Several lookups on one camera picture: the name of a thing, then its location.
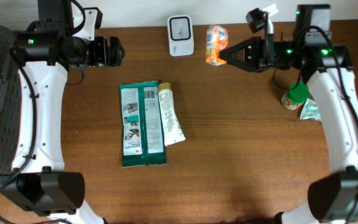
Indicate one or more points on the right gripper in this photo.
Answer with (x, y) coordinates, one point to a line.
(255, 57)

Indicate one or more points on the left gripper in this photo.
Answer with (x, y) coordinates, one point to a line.
(105, 51)

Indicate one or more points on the orange tissue pack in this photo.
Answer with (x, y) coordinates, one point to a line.
(216, 41)

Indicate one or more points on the green lid jar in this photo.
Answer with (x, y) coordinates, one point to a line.
(295, 96)

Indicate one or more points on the light green pouch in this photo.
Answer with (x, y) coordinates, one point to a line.
(310, 111)

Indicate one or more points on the green wipes packet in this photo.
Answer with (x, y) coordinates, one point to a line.
(142, 138)

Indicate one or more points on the white cream tube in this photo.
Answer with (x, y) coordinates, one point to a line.
(172, 130)

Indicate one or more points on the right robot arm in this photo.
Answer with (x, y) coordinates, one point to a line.
(328, 71)

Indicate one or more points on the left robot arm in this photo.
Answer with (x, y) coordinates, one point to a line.
(62, 37)

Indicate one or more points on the white barcode scanner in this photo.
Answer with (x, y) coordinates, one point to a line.
(180, 35)

